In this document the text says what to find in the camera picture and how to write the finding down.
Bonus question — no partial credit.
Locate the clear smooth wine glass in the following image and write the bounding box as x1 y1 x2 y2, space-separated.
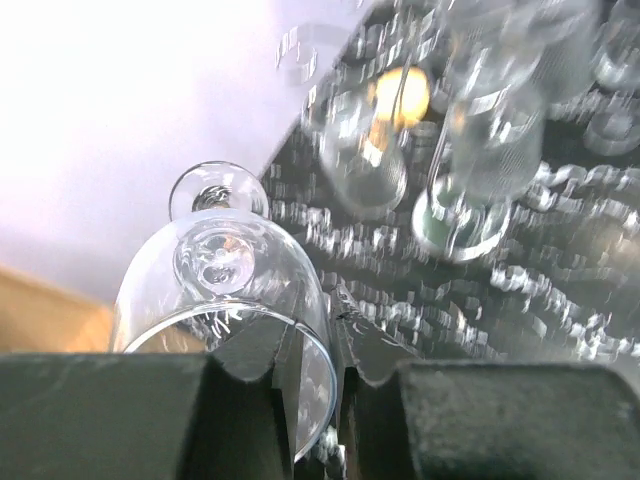
109 161 337 459

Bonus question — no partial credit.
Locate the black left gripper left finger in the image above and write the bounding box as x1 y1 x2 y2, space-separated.
1 317 302 479

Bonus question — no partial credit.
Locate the chrome wine glass rack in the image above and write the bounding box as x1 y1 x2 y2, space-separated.
264 20 510 265

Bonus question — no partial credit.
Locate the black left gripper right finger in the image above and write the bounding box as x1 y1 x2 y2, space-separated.
331 286 639 479

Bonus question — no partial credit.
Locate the wooden shelf unit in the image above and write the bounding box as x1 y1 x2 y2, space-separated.
0 267 113 353

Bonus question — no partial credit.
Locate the ribbed glass goblet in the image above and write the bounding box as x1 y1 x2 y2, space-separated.
319 91 407 220

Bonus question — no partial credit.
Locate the clear patterned short goblet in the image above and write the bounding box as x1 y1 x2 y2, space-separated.
442 1 543 204

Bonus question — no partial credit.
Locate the frosted short goblet front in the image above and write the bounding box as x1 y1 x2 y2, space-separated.
502 1 601 106

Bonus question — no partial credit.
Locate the patterned glass goblet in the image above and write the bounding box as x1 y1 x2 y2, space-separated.
584 0 639 156

